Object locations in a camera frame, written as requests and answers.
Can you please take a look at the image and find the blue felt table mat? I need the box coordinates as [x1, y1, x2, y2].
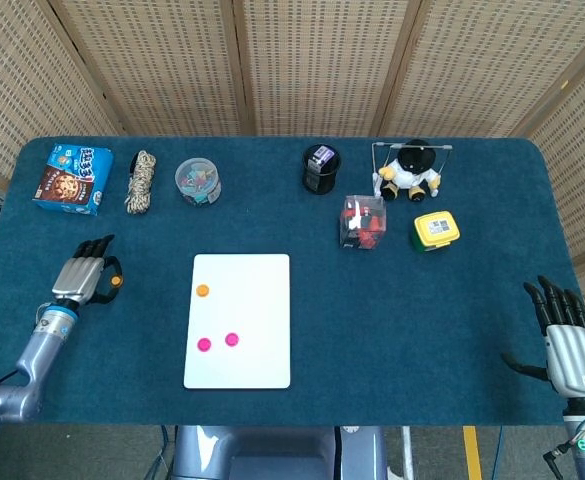
[0, 135, 584, 428]

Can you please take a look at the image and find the white magnetic board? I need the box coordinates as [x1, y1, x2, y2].
[183, 253, 292, 391]

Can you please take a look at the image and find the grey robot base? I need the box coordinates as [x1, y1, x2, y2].
[170, 424, 389, 480]

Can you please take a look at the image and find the woven folding screen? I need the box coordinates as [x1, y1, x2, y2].
[0, 0, 585, 331]

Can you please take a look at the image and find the braided rope bundle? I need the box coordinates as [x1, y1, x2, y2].
[124, 149, 158, 216]

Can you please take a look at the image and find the green container yellow lid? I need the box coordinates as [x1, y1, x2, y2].
[410, 210, 461, 253]

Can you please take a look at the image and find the blue cookie box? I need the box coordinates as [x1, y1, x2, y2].
[32, 143, 115, 217]

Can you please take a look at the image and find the black mesh pen cup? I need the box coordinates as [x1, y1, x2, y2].
[301, 144, 342, 195]

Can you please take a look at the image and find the blue hanging cable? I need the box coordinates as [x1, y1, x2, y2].
[489, 426, 504, 480]

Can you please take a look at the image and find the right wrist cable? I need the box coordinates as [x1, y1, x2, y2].
[543, 407, 585, 464]

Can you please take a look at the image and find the white table leg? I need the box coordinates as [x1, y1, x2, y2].
[401, 426, 416, 480]

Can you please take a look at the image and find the clear box of red clips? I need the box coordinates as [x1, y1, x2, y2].
[339, 194, 388, 251]

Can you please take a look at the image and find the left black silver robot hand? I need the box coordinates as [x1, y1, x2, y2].
[51, 233, 124, 306]

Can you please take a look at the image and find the purple small box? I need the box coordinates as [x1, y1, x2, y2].
[309, 145, 335, 171]

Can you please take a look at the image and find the clear jar of binder clips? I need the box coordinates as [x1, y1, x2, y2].
[174, 157, 222, 208]

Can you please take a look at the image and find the metal wire swing frame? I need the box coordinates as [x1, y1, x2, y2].
[371, 141, 454, 199]

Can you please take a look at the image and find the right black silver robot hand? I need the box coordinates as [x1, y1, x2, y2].
[500, 274, 585, 400]

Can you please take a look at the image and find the black white plush toy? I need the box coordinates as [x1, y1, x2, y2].
[377, 139, 442, 203]

